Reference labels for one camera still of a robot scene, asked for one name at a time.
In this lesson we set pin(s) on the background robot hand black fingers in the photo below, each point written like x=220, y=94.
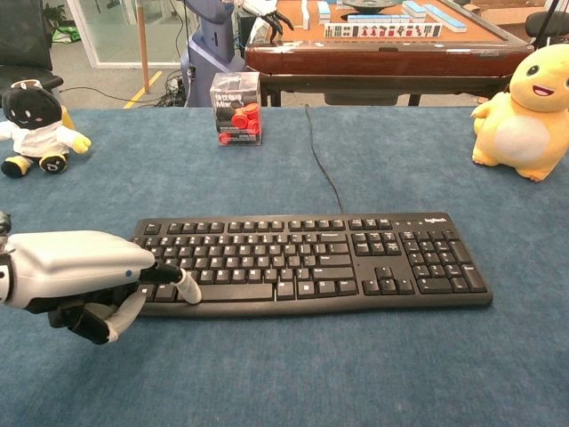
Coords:
x=273, y=20

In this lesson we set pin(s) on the black slanted pole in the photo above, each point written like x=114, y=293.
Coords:
x=547, y=24

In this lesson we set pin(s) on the face-up standing mahjong tile row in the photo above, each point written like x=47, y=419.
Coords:
x=382, y=30

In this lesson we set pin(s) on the white-framed glass door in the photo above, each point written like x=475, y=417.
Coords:
x=111, y=31

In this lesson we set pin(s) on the single standing white mahjong tile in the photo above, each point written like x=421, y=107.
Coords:
x=305, y=13

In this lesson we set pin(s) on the yellow plush toy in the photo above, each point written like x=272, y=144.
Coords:
x=524, y=129

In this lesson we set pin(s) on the black round seat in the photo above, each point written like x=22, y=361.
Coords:
x=549, y=22

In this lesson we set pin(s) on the brown mahjong table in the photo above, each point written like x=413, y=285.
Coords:
x=382, y=58

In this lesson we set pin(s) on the blue table cloth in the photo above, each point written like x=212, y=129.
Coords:
x=284, y=364

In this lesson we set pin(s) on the black Logitech keyboard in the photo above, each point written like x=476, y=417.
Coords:
x=338, y=262

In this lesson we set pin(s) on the clear coffee capsule box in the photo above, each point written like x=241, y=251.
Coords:
x=238, y=111

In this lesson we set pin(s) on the small blue mahjong tile stack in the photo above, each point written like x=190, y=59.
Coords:
x=324, y=11

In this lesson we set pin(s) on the blue background robot body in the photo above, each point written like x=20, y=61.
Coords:
x=209, y=49

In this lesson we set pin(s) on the black plush toy white coat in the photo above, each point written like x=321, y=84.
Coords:
x=33, y=129

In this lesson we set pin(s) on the short blue-backed mahjong tile row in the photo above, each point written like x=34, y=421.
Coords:
x=378, y=18

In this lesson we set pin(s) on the long blue-backed mahjong tile row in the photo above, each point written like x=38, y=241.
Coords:
x=446, y=18

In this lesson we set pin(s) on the black office chair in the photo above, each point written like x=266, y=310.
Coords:
x=22, y=40

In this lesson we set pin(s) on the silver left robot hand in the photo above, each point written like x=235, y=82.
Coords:
x=75, y=262

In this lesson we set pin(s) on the black round mahjong table centre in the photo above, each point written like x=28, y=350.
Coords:
x=369, y=4

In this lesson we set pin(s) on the wooden pole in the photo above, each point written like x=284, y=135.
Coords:
x=142, y=44

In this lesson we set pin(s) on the green bag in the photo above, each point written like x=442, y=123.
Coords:
x=66, y=34

